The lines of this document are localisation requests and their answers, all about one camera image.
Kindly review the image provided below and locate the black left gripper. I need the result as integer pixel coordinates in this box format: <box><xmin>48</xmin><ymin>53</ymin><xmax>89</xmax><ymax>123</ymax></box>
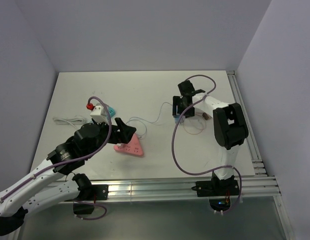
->
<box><xmin>85</xmin><ymin>117</ymin><xmax>136</xmax><ymax>159</ymax></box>

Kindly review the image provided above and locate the brown charger plug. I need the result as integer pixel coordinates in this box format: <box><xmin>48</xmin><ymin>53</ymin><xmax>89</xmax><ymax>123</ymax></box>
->
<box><xmin>202</xmin><ymin>113</ymin><xmax>211</xmax><ymax>121</ymax></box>

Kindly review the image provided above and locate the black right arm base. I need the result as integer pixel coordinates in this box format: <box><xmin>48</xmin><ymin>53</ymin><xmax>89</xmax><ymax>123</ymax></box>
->
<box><xmin>191</xmin><ymin>176</ymin><xmax>240</xmax><ymax>212</ymax></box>

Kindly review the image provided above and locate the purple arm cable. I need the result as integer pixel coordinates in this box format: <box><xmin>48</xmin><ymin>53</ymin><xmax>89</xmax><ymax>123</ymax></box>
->
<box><xmin>171</xmin><ymin>74</ymin><xmax>243</xmax><ymax>213</ymax></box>
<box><xmin>0</xmin><ymin>96</ymin><xmax>113</xmax><ymax>207</ymax></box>

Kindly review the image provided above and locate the aluminium frame rail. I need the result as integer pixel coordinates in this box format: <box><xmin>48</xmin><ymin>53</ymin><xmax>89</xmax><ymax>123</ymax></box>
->
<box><xmin>18</xmin><ymin>70</ymin><xmax>295</xmax><ymax>240</ymax></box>

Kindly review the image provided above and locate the teal power strip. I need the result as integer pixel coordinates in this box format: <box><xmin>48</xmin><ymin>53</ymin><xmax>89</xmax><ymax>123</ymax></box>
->
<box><xmin>104</xmin><ymin>105</ymin><xmax>116</xmax><ymax>118</ymax></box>

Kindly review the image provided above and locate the pink triangular power strip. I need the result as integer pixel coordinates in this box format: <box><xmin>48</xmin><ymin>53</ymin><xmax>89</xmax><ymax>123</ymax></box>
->
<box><xmin>113</xmin><ymin>133</ymin><xmax>144</xmax><ymax>157</ymax></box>

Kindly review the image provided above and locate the blue charger plug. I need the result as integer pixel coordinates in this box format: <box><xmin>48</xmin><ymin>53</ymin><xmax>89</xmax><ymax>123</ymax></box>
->
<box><xmin>173</xmin><ymin>115</ymin><xmax>180</xmax><ymax>124</ymax></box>

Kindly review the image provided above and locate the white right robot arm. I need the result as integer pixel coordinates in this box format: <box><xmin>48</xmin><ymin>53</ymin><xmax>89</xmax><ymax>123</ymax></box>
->
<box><xmin>171</xmin><ymin>79</ymin><xmax>249</xmax><ymax>195</ymax></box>

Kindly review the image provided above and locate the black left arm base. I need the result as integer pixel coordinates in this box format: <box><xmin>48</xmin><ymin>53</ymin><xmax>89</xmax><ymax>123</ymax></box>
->
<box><xmin>73</xmin><ymin>184</ymin><xmax>109</xmax><ymax>217</ymax></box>

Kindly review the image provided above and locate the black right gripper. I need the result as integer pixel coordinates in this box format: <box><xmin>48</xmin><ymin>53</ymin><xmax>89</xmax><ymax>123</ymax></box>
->
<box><xmin>172</xmin><ymin>96</ymin><xmax>196</xmax><ymax>119</ymax></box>

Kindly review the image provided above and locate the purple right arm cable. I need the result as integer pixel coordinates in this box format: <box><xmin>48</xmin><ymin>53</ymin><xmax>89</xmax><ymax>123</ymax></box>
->
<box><xmin>171</xmin><ymin>74</ymin><xmax>243</xmax><ymax>213</ymax></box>

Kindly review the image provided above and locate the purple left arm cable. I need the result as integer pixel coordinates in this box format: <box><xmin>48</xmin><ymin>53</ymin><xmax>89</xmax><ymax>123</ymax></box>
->
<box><xmin>0</xmin><ymin>96</ymin><xmax>113</xmax><ymax>207</ymax></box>

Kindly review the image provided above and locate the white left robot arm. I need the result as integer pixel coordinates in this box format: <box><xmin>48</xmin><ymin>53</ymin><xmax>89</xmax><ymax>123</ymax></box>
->
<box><xmin>0</xmin><ymin>117</ymin><xmax>137</xmax><ymax>236</ymax></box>

